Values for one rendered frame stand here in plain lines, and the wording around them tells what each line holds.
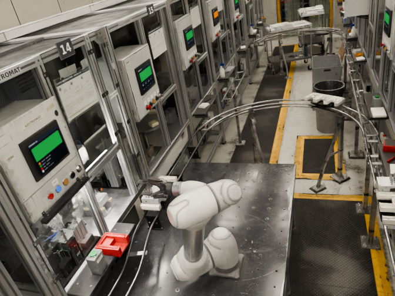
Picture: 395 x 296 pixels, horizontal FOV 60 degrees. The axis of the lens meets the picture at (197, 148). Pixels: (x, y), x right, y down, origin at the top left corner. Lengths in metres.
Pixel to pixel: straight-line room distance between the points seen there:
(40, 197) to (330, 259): 2.25
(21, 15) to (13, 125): 5.41
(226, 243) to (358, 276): 1.35
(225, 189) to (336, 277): 1.75
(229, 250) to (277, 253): 0.36
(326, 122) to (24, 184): 3.84
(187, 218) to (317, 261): 1.85
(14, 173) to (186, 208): 0.76
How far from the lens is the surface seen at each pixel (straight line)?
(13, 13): 6.87
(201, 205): 1.38
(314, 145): 4.55
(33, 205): 1.75
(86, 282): 2.04
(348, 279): 2.98
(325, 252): 3.14
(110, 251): 2.07
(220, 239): 1.93
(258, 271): 2.12
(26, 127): 1.70
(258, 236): 2.30
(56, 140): 1.80
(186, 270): 1.90
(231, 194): 1.40
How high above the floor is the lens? 2.29
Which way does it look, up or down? 29 degrees down
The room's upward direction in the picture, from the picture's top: 11 degrees counter-clockwise
